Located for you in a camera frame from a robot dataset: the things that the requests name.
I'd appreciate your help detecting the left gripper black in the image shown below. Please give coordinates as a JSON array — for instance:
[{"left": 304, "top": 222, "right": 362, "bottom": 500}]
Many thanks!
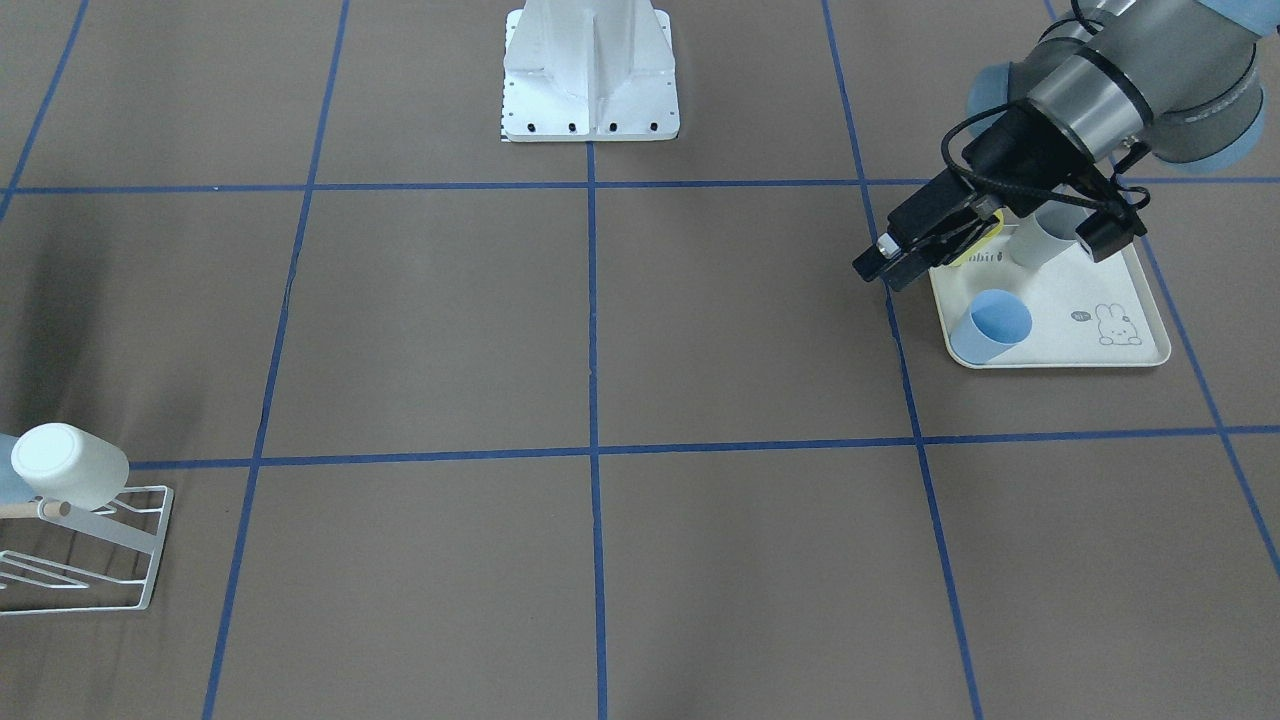
[{"left": 852, "top": 100, "right": 1111, "bottom": 291}]

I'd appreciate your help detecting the yellow plastic cup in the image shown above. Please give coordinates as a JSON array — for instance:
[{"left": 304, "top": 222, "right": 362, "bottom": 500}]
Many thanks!
[{"left": 946, "top": 208, "right": 1006, "bottom": 268}]

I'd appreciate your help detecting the white plastic cup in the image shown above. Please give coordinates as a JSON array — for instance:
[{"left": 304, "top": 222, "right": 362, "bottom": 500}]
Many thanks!
[{"left": 10, "top": 421, "right": 131, "bottom": 511}]

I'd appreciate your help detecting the grey plastic cup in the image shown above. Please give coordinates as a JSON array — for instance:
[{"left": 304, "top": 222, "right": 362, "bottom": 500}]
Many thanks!
[{"left": 1005, "top": 202, "right": 1092, "bottom": 269}]

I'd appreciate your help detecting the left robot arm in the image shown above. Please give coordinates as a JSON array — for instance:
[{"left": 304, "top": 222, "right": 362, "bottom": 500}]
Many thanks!
[{"left": 852, "top": 1, "right": 1277, "bottom": 290}]

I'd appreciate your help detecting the cream plastic tray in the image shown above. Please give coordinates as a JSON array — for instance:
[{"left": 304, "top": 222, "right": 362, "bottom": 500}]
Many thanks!
[{"left": 929, "top": 225, "right": 1172, "bottom": 370}]

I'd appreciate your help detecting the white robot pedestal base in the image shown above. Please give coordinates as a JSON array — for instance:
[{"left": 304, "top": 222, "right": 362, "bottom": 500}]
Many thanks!
[{"left": 500, "top": 1, "right": 681, "bottom": 143}]

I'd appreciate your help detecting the white wire cup rack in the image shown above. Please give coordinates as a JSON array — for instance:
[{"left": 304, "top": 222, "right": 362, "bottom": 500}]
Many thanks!
[{"left": 1, "top": 486, "right": 175, "bottom": 618}]

